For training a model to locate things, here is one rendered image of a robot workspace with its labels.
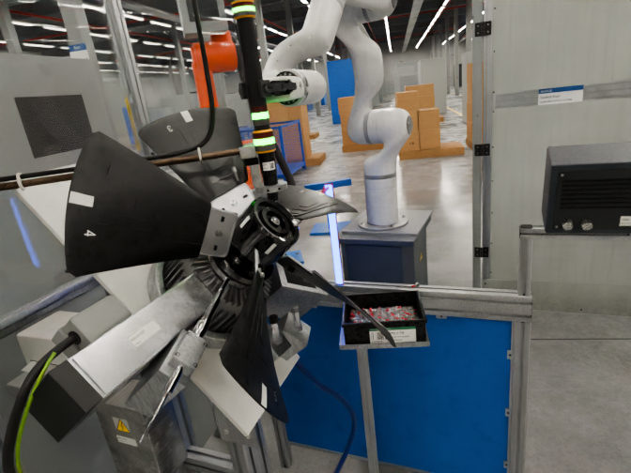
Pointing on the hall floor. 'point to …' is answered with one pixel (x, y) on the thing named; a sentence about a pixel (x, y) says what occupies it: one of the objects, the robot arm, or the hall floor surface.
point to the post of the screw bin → (367, 409)
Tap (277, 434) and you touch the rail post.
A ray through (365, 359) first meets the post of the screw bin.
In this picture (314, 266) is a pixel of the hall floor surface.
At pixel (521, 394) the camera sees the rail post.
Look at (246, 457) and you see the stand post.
